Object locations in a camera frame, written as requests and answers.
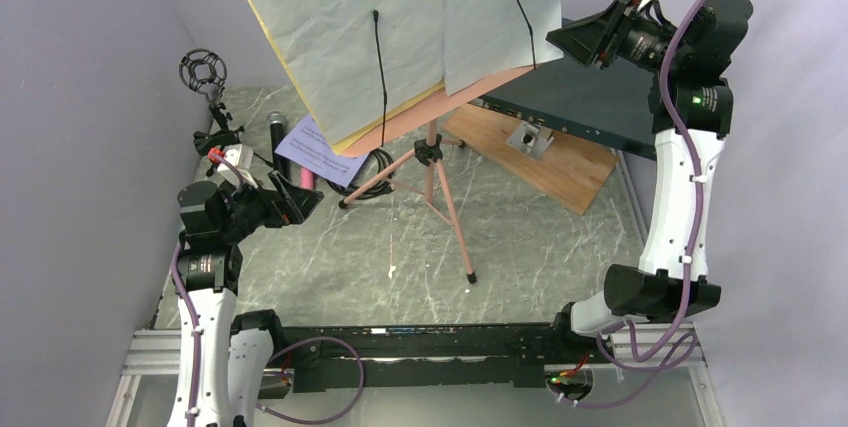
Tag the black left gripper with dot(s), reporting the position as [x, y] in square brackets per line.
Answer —
[297, 203]

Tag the dark teal rack unit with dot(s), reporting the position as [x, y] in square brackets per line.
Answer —
[610, 107]

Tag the pink small microphone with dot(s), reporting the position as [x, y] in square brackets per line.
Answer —
[307, 179]

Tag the black round-base mic stand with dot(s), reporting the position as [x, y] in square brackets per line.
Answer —
[205, 142]

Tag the grey paper sheet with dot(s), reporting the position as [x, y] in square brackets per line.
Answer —
[356, 63]

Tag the black tripod mic stand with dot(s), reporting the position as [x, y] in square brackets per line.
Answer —
[205, 72]

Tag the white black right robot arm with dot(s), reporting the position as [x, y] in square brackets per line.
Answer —
[692, 113]

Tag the wooden board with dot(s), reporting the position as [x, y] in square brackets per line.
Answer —
[569, 169]

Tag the white paper sheet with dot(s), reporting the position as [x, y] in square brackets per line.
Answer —
[484, 37]

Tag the black silver handheld microphone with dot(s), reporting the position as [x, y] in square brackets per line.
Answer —
[278, 129]

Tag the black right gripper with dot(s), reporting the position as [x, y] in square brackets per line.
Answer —
[601, 33]

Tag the pink tripod music stand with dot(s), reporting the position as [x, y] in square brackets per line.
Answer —
[428, 152]

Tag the silver metal bracket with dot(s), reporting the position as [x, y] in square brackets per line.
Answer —
[530, 139]

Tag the blue sheet music page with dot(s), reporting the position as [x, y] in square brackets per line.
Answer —
[306, 146]

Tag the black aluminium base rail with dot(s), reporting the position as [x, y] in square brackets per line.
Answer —
[314, 359]

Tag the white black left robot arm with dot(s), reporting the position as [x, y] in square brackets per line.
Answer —
[223, 354]

